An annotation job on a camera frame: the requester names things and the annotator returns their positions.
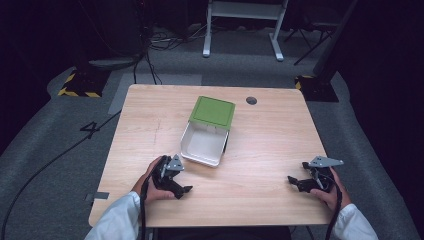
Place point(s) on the black base with hazard tape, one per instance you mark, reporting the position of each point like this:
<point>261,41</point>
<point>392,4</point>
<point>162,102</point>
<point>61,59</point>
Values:
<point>85,83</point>
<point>318,90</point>

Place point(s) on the grey round stand base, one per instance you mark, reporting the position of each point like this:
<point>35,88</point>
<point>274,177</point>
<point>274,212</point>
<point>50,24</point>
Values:
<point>115,62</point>

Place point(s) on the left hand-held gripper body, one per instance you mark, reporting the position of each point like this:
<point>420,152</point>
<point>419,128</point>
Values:
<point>164,176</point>

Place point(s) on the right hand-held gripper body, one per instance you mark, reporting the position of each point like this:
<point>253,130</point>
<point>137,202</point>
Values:
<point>322,163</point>

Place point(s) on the black folding stand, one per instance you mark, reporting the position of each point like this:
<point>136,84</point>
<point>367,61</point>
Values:
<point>311,38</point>

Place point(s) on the dark metal column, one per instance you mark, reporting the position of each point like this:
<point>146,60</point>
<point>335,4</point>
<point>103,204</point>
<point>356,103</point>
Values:
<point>335,40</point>

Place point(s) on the black tape floor mark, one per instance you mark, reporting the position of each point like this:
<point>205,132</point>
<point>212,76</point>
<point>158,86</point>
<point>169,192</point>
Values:
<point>90,129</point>

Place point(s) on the white metal table frame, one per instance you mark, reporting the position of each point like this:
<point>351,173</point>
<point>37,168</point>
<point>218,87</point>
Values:
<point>245,10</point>

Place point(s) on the person's left hand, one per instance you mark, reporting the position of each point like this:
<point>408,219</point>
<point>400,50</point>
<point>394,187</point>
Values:
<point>146,188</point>

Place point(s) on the white box with green lid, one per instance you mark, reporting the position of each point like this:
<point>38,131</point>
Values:
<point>204,145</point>

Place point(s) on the person's right hand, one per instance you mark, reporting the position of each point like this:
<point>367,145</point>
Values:
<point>338,198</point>

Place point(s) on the grey tape strip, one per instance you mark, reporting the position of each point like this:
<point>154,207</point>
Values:
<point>99,196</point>

